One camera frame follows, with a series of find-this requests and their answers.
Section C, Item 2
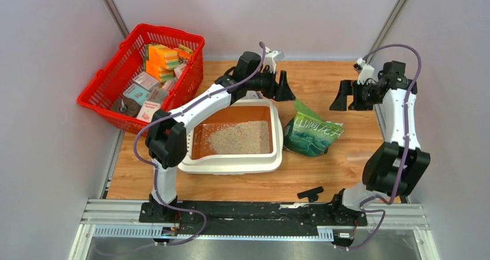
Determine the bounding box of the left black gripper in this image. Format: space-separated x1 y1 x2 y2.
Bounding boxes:
246 67 296 102

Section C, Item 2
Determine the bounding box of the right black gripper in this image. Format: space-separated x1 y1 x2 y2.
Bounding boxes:
329 79 382 111

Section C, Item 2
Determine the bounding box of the green cat litter bag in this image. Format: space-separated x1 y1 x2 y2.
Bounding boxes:
283 99 344 157

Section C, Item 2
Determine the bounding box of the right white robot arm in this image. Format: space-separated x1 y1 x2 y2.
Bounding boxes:
329 58 430 225

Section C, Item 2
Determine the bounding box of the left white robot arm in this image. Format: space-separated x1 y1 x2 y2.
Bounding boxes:
145 48 296 222

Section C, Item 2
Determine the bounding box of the white orange litter box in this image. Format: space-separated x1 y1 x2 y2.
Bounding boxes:
178 99 283 175

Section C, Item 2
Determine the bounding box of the white pink sponge box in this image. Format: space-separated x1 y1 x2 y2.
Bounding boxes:
136 101 161 122

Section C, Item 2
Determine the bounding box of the black T-shaped tool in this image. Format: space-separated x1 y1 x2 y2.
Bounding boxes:
297 186 324 202

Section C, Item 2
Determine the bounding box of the orange sponge pack upper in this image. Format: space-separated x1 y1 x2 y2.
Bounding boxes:
146 44 180 69

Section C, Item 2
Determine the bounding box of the orange sponge pack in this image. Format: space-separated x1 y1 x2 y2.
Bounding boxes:
144 61 175 83
146 44 180 69

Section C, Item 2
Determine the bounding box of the orange sponge pack lower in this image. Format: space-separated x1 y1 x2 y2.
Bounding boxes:
144 61 175 83

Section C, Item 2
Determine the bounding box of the red plastic shopping basket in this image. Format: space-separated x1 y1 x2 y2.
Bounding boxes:
77 23 205 134

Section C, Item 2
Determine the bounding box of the teal card package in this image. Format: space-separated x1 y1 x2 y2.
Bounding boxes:
122 83 150 106

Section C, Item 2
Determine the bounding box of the brown round scrubber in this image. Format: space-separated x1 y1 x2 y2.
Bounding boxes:
110 96 141 117

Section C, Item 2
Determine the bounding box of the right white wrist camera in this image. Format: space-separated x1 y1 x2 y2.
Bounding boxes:
353 58 374 84

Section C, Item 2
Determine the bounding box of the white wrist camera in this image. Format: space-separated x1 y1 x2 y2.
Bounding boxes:
263 47 284 74
353 58 374 84

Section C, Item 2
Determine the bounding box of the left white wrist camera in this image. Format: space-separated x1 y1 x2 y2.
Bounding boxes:
263 47 284 74

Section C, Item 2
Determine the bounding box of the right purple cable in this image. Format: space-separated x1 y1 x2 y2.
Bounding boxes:
332 43 422 251

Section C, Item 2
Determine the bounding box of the purple cable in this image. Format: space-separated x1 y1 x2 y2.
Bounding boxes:
133 41 267 247
332 43 422 251

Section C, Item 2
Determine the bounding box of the black mounting base plate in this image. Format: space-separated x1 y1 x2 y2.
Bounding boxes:
139 200 368 237

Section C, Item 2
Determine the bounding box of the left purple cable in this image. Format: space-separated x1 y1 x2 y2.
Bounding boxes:
133 41 267 247

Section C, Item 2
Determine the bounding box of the aluminium frame rail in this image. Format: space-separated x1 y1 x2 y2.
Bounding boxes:
69 199 439 259

